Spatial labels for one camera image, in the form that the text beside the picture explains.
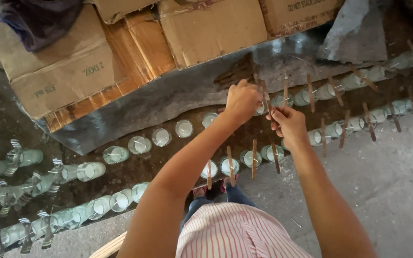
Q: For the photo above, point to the person's right hand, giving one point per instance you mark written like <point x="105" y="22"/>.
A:
<point x="292" y="127"/>

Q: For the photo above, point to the large green-printed cardboard box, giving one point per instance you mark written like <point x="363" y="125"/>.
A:
<point x="59" y="64"/>

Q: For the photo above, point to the red striped white shirt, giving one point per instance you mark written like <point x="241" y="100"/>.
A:
<point x="238" y="233"/>

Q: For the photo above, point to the grey stone slab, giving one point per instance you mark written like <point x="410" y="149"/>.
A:
<point x="353" y="36"/>

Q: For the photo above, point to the small brown cardboard box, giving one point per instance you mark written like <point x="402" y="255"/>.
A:
<point x="120" y="9"/>

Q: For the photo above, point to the wooden stool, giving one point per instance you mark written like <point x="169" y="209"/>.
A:
<point x="109" y="247"/>

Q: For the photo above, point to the person's right red sandal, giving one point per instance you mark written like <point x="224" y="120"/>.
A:
<point x="225" y="182"/>

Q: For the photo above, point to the row of glass candle jars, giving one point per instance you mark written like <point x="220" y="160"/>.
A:
<point x="161" y="137"/>
<point x="120" y="200"/>

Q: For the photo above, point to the blue jeans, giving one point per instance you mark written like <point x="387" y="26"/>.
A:
<point x="238" y="197"/>

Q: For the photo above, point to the grey tarp sheet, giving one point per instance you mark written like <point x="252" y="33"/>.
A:
<point x="149" y="104"/>

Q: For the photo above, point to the orange-brown corrugated cardboard box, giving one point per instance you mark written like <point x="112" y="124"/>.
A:
<point x="138" y="53"/>

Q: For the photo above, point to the thin wooden wick stick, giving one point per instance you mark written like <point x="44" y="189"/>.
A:
<point x="266" y="96"/>

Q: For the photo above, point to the person's right fingers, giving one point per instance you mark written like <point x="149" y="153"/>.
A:
<point x="274" y="120"/>

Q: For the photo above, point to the row of wooden wick sticks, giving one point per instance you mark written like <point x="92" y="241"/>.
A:
<point x="253" y="159"/>

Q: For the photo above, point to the person's left hand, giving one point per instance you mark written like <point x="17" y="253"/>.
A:
<point x="242" y="102"/>

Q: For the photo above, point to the person's left red sandal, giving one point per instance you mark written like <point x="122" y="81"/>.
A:
<point x="199" y="192"/>

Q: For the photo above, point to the bundle of brown wooden sticks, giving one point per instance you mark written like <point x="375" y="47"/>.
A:
<point x="235" y="73"/>

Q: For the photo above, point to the black-printed cardboard box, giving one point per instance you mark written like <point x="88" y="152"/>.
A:
<point x="299" y="18"/>

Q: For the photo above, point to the purple cloth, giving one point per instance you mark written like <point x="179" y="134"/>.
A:
<point x="38" y="21"/>

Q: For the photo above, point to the group of metal wick clips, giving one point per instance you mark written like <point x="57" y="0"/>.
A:
<point x="14" y="157"/>

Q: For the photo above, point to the cluster of clipped candle jars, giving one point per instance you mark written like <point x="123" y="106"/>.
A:
<point x="90" y="171"/>

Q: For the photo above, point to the person's red sandal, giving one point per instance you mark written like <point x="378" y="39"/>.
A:
<point x="225" y="182"/>
<point x="199" y="192"/>

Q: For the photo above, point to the person's left fingers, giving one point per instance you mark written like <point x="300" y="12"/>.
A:
<point x="255" y="98"/>

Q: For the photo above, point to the plain brown cardboard box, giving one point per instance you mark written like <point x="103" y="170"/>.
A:
<point x="210" y="32"/>

